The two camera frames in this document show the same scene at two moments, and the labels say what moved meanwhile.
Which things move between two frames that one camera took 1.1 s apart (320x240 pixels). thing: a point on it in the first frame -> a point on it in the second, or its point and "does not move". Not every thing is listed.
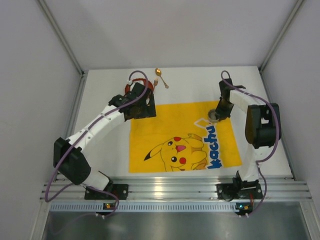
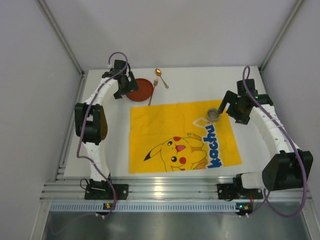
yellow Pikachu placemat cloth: (181, 137) does not move
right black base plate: (229, 191) does not move
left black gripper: (145, 110) -> (125, 88)
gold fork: (156, 80) does not move
